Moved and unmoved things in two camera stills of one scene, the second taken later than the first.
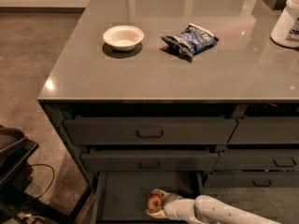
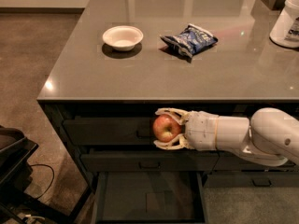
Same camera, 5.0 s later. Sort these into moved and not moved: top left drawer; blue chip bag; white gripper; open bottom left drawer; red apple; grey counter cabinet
Moved: white gripper; red apple
Not moved: top left drawer; open bottom left drawer; blue chip bag; grey counter cabinet
